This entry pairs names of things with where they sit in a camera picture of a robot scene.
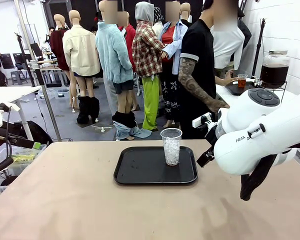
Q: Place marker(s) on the person's right hand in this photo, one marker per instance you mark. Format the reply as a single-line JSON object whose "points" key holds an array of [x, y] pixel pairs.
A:
{"points": [[220, 106]]}

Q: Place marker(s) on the white side table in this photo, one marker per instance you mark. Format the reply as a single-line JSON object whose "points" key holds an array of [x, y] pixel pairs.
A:
{"points": [[221, 92]]}

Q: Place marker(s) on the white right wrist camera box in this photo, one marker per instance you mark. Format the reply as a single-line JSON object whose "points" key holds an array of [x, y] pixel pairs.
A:
{"points": [[197, 121]]}

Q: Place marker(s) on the person's left forearm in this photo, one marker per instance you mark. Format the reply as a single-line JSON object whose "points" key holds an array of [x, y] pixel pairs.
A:
{"points": [[220, 81]]}

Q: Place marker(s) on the mannequin in red jacket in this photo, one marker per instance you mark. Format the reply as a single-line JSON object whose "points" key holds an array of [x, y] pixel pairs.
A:
{"points": [[130, 35]]}

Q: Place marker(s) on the short clear plastic cup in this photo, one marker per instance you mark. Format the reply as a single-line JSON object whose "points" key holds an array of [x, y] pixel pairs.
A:
{"points": [[242, 83]]}

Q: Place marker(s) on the black plastic serving tray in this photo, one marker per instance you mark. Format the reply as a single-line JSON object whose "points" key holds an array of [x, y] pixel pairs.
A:
{"points": [[145, 170]]}

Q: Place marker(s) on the mannequin in blue fleece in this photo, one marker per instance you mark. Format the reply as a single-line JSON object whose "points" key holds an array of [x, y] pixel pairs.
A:
{"points": [[112, 55]]}

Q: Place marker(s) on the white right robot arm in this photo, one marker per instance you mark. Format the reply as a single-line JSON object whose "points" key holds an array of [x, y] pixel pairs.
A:
{"points": [[252, 117]]}

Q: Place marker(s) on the mannequin in plaid hooded shirt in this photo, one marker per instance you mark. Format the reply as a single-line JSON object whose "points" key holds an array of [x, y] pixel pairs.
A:
{"points": [[146, 52]]}

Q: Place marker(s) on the black tripod stand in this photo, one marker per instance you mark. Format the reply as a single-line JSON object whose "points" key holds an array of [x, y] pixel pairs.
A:
{"points": [[258, 50]]}

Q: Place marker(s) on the person's left hand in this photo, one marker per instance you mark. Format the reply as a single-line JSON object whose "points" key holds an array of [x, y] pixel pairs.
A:
{"points": [[231, 80]]}

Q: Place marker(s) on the black bar with green end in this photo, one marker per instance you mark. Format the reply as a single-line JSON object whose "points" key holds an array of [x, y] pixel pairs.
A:
{"points": [[20, 142]]}

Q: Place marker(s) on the glass drink dispenser jar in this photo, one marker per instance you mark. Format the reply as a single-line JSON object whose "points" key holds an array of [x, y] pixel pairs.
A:
{"points": [[273, 72]]}

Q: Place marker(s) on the mannequin in white shirt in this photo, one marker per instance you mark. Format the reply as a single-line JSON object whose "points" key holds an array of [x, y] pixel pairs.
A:
{"points": [[227, 50]]}

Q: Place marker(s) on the slanted grey metal pole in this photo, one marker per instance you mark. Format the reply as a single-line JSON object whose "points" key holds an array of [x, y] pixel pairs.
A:
{"points": [[47, 100]]}

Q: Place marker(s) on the white desk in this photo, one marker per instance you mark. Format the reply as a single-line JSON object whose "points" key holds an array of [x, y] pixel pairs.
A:
{"points": [[15, 91]]}

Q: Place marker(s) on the person's tattooed right forearm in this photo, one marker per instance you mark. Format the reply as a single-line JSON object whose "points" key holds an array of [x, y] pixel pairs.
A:
{"points": [[197, 90]]}

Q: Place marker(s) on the mannequin in black jacket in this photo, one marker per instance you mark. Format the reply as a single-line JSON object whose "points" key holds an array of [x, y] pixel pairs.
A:
{"points": [[245, 30]]}

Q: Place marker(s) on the black camera stand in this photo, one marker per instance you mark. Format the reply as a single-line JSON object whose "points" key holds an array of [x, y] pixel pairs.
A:
{"points": [[38, 77]]}

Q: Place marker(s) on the mannequin in cream jacket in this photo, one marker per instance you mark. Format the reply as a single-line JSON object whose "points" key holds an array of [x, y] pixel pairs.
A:
{"points": [[81, 52]]}

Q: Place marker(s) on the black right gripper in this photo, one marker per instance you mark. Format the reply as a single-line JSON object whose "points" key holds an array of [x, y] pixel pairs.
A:
{"points": [[211, 135]]}

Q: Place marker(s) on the mannequin in black garment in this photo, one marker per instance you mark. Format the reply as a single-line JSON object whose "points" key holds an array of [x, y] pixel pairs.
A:
{"points": [[185, 12]]}

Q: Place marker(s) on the person in black t-shirt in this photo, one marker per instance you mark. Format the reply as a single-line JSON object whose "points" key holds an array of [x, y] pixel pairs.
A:
{"points": [[197, 45]]}

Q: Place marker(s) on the mannequin in maroon dress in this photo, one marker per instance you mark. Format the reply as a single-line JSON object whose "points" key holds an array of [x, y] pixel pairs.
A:
{"points": [[58, 47]]}

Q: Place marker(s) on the grey plastic stool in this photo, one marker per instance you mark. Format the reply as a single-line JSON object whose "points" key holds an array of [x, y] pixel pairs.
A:
{"points": [[18, 73]]}

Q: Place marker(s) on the tall clear iced cup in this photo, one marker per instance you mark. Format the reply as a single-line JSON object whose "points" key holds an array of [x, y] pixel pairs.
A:
{"points": [[171, 150]]}

